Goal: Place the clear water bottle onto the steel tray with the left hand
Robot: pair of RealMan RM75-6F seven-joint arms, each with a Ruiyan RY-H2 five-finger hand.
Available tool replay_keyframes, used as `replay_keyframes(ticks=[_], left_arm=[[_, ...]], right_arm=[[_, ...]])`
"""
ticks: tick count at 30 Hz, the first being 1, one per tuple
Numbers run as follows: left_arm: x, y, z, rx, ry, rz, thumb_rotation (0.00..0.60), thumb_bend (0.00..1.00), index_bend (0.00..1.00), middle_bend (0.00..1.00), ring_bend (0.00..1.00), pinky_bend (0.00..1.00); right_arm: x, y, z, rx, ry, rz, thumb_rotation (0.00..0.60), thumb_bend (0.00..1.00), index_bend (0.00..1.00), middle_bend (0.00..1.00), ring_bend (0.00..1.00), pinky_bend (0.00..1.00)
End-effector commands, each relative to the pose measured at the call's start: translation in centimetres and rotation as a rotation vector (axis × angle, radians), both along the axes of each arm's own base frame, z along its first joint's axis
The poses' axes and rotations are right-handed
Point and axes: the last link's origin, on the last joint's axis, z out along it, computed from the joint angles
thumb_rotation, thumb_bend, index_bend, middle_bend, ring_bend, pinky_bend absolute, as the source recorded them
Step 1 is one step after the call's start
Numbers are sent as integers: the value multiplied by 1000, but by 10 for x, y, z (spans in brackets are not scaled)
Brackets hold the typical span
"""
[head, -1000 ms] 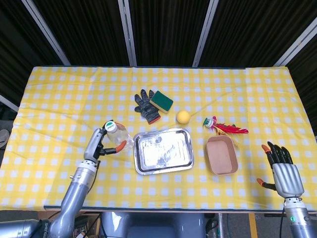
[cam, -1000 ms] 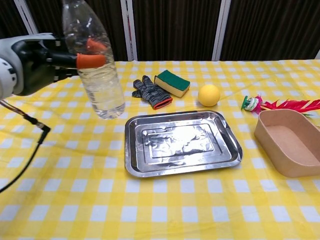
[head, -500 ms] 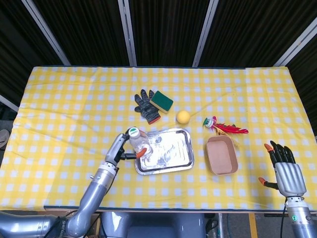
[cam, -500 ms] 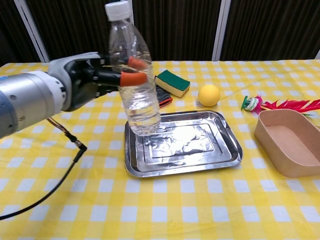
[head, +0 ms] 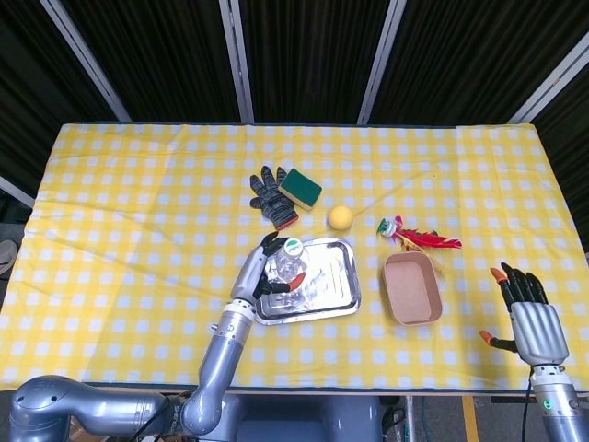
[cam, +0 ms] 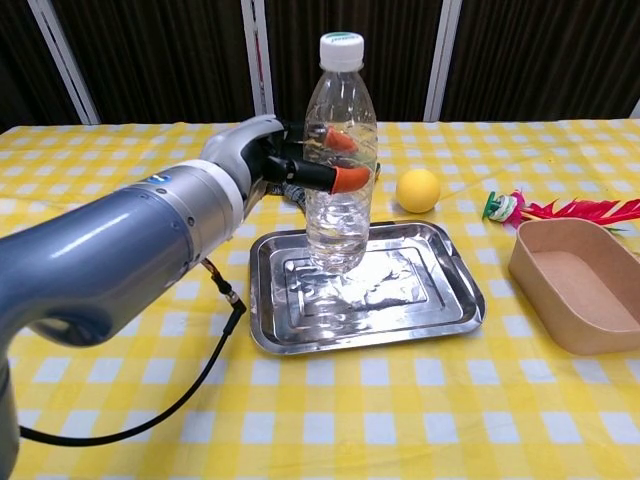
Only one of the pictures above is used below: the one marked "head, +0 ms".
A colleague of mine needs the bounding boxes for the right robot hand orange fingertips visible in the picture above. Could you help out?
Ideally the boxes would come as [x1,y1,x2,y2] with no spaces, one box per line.
[479,262,570,367]

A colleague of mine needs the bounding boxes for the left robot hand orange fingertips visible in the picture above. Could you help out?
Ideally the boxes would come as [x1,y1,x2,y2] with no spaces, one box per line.
[229,232,307,305]

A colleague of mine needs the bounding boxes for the transparent water bottle white cap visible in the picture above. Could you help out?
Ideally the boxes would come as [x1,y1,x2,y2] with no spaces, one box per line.
[266,238,308,283]

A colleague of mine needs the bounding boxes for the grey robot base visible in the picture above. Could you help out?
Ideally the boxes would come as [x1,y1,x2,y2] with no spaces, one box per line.
[225,393,383,442]

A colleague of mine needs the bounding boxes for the rectangular metal tray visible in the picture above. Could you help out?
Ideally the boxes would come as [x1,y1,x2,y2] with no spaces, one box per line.
[254,237,362,326]

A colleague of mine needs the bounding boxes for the grey striped knit glove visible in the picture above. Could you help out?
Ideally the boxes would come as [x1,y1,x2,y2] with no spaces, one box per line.
[248,165,298,231]

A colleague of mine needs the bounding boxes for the yellow sponge green scouring pad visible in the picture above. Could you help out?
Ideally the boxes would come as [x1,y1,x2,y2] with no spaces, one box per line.
[277,168,323,214]

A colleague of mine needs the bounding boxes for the yellow ball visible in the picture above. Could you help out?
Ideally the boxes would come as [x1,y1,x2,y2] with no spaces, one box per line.
[327,204,354,231]

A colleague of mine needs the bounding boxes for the yellow white checkered tablecloth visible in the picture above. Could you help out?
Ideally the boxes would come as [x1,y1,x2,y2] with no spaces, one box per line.
[0,122,589,392]

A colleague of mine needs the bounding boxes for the brown rectangular box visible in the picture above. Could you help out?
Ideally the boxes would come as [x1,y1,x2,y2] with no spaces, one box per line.
[383,251,444,327]

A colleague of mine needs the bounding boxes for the red feather shuttlecock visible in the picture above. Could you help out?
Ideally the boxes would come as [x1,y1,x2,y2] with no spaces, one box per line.
[375,215,463,253]

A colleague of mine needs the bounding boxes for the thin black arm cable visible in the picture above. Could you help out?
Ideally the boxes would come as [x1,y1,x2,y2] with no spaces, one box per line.
[521,385,535,442]

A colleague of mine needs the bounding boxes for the white frame post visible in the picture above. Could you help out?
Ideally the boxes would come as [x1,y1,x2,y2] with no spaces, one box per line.
[39,0,133,122]
[357,0,407,124]
[218,0,255,124]
[508,43,589,124]

